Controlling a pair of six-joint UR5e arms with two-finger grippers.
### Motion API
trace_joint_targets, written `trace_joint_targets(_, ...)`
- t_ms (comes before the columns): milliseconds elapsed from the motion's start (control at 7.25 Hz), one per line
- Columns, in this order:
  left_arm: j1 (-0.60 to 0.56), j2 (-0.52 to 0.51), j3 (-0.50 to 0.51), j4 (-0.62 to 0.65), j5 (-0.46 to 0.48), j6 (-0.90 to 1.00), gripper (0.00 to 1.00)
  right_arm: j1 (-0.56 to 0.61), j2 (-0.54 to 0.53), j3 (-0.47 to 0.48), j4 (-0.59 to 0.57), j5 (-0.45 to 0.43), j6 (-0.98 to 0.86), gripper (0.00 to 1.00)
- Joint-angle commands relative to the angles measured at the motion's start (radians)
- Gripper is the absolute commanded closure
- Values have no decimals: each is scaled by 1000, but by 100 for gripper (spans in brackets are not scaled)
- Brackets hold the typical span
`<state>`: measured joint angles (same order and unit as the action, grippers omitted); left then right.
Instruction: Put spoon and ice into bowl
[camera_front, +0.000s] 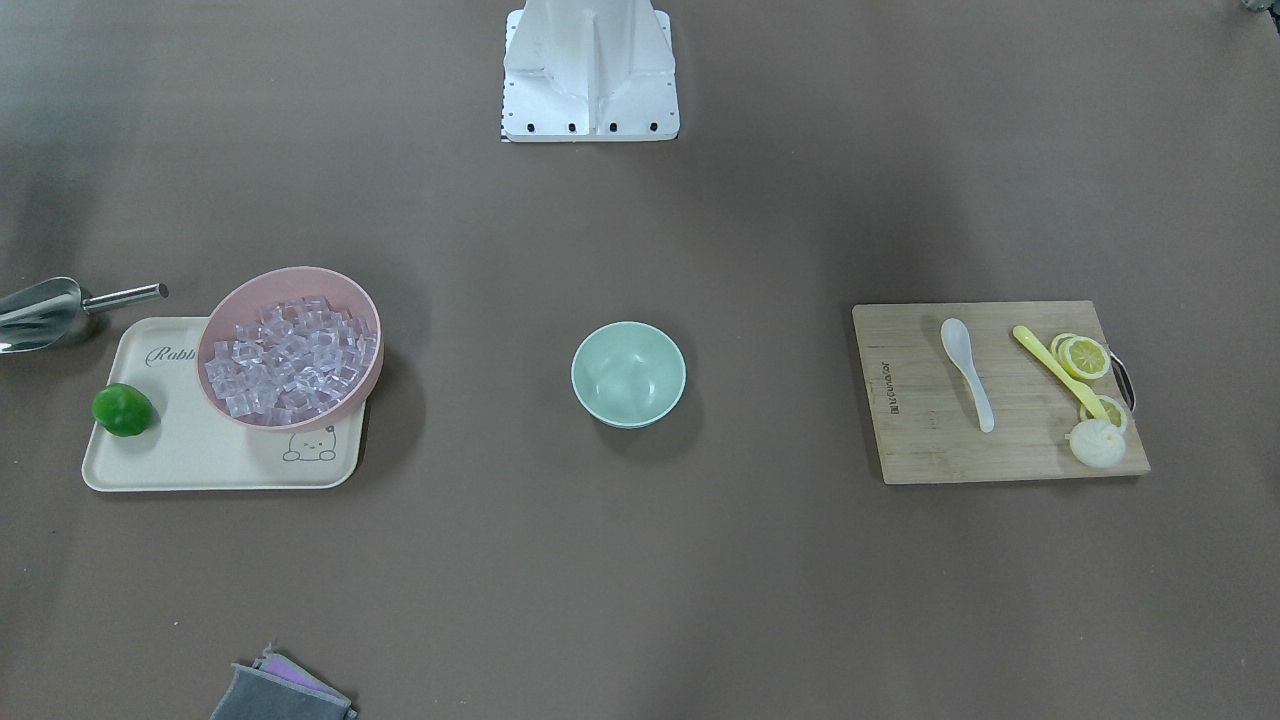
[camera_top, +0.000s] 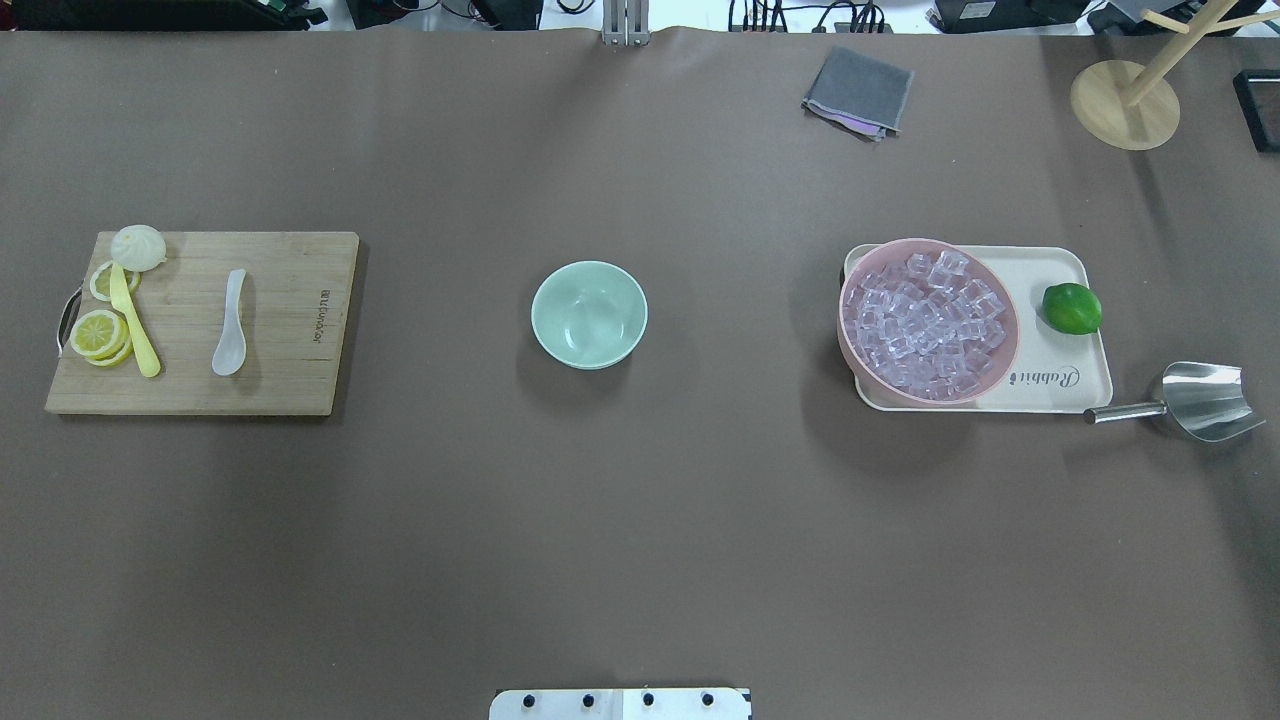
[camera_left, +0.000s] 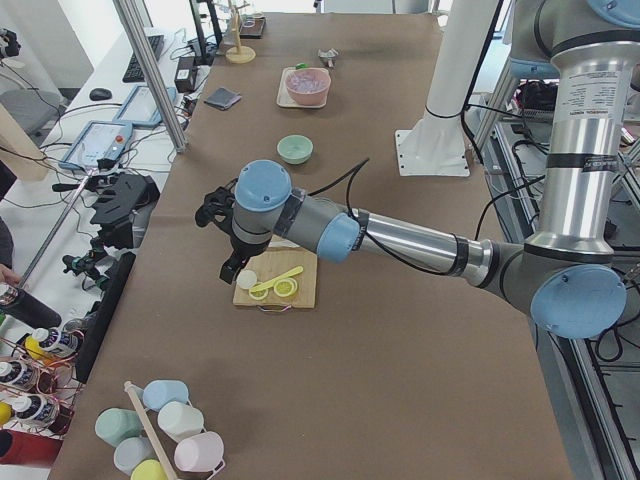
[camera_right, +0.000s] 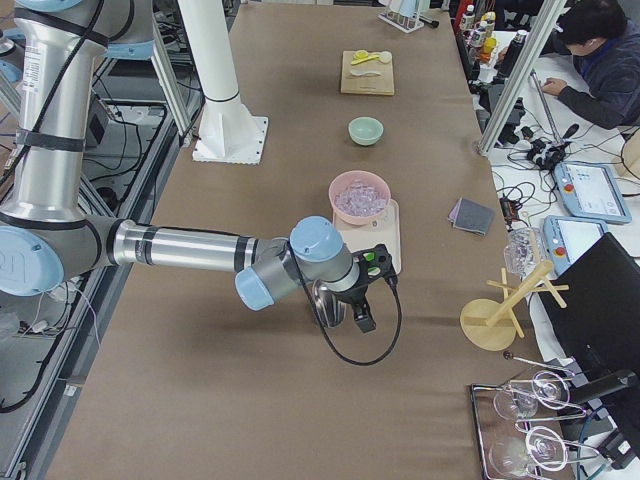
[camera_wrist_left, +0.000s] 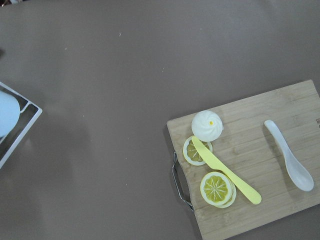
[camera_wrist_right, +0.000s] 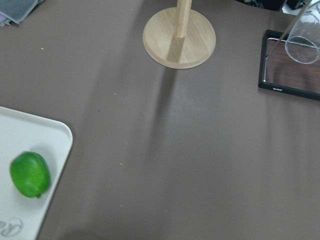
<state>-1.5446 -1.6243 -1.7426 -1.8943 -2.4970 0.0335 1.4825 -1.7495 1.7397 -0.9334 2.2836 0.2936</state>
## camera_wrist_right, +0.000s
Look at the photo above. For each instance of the green lime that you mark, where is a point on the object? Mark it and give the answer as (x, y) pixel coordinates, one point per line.
(30, 174)

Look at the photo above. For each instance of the cream plastic tray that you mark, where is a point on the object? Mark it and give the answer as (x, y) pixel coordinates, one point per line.
(21, 217)

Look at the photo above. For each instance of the wooden cup tree stand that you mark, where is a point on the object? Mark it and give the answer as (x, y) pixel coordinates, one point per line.
(179, 37)

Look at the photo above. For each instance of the grey folded cloth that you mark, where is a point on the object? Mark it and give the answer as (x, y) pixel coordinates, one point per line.
(15, 11)

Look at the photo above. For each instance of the clear glass cup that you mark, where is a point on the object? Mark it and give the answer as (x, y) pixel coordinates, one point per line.
(303, 41)

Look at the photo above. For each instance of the black framed tray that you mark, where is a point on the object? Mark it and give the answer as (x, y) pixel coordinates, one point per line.
(279, 73)

